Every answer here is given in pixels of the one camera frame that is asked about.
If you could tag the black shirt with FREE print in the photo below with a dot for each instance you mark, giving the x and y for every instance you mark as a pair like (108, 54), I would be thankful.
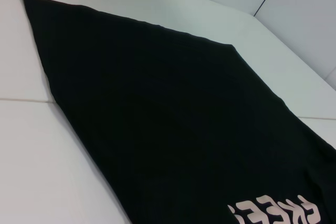
(157, 116)

